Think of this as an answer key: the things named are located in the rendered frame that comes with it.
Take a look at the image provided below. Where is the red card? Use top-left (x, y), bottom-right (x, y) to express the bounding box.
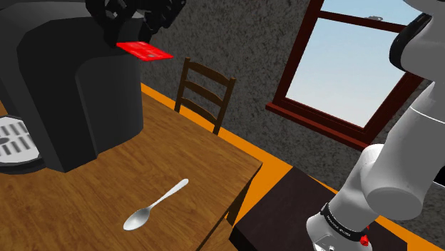
top-left (116, 41), bottom-right (174, 62)

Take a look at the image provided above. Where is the dark wooden chair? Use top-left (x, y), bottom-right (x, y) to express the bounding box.
top-left (173, 56), bottom-right (237, 136)

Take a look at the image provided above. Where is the black coffee machine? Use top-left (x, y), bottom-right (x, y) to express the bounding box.
top-left (0, 0), bottom-right (145, 175)

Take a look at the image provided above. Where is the silver spoon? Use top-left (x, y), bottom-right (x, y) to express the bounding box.
top-left (123, 178), bottom-right (190, 232)

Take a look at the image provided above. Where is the wooden table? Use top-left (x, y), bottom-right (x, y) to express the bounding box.
top-left (0, 81), bottom-right (264, 251)

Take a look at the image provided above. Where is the dark red framed window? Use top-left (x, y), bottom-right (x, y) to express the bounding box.
top-left (265, 0), bottom-right (436, 151)

